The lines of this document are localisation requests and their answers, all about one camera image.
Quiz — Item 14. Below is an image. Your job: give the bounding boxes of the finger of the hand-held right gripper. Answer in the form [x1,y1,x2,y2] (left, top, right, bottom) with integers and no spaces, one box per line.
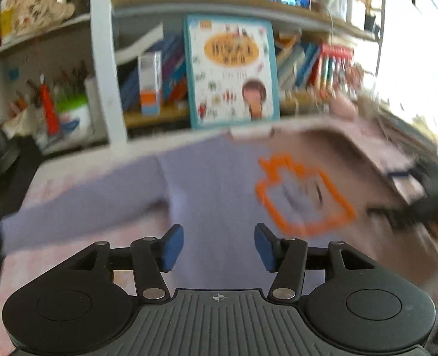
[387,169,429,197]
[367,206,431,232]

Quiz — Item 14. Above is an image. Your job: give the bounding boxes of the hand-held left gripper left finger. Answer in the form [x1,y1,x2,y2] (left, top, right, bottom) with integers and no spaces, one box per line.
[74,225,184,301]

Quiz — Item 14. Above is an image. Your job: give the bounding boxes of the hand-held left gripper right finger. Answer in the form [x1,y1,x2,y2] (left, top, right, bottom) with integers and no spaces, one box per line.
[254,223,375,301]

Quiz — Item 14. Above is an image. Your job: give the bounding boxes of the purple long-sleeve shirt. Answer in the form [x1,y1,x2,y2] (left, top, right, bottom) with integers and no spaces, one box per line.
[0,128,438,297]

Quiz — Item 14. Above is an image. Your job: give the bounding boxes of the pink checked tablecloth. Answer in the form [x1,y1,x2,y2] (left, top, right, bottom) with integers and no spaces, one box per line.
[0,156,438,356]

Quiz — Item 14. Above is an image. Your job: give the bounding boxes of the row of red-spined books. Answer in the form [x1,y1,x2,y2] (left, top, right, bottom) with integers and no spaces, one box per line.
[315,42,360,97]

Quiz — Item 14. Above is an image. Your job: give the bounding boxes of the row of thin children's books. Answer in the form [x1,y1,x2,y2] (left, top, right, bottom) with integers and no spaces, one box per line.
[274,37,321,99]

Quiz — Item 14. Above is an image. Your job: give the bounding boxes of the white and orange box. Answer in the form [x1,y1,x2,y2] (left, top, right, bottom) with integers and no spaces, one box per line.
[138,52,163,116]

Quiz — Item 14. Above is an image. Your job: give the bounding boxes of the green and white pen holder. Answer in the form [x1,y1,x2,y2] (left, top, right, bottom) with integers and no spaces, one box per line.
[54,94,94,139]

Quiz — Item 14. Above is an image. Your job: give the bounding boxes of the white storage box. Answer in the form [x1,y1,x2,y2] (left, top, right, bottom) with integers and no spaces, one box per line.
[345,0,368,32]

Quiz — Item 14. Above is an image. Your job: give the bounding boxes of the illustrated teal-bordered children's book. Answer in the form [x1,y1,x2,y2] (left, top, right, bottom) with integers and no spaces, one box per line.
[184,15,281,130]

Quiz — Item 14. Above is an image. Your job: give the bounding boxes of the white bookshelf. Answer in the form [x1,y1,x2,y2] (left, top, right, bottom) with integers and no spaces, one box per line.
[0,0,390,156]

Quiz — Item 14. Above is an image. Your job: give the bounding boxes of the leaning blue books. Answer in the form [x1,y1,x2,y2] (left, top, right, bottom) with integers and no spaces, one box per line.
[121,33,188,112]

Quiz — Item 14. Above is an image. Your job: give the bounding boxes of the red bottle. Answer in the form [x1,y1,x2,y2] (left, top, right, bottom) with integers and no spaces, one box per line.
[37,74,61,136]

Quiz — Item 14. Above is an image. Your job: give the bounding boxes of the bunch of coloured pencils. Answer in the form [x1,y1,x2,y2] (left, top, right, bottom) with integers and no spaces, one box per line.
[54,59,90,99]

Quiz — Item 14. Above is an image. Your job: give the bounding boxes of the floral plush toy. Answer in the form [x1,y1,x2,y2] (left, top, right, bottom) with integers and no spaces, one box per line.
[0,0,77,38]

